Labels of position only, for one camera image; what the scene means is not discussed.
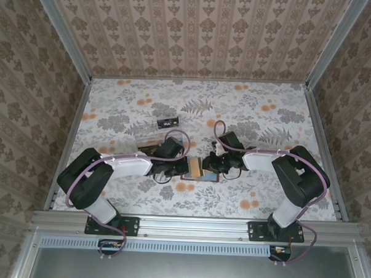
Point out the brown card holder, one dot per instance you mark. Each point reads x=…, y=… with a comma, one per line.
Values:
x=208, y=177

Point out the black controller board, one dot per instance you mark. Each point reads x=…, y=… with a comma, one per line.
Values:
x=107, y=244
x=283, y=255

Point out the aluminium table side rail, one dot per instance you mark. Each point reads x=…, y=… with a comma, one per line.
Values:
x=75, y=125
x=321, y=135

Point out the aluminium table end rail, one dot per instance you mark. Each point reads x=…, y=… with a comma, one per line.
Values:
x=200, y=80

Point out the clear acrylic tray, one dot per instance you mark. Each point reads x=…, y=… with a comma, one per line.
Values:
x=145, y=132

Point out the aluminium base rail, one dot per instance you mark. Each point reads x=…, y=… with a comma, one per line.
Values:
x=194, y=227

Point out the grey metal panel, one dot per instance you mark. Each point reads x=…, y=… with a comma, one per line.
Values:
x=198, y=272

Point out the black VIP credit card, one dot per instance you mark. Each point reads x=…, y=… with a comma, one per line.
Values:
x=168, y=123

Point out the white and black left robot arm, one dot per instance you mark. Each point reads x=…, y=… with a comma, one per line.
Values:
x=129, y=165

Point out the aluminium frame post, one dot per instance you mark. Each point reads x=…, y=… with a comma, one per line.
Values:
x=64, y=32
x=336, y=44

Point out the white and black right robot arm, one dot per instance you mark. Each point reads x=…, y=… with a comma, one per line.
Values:
x=258, y=162

